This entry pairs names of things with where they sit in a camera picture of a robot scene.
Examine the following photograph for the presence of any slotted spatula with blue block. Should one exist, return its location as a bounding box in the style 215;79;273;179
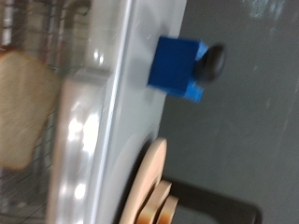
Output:
147;35;228;104

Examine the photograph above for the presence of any silver toaster oven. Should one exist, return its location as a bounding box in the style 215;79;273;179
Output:
46;0;188;224

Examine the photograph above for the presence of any wire oven rack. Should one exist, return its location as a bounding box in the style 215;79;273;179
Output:
0;0;92;224

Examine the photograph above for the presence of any white bread slice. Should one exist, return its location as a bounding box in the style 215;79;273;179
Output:
155;194;180;224
135;180;173;224
0;49;63;173

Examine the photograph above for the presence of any round wooden cutting board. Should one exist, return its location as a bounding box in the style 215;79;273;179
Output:
119;137;169;224

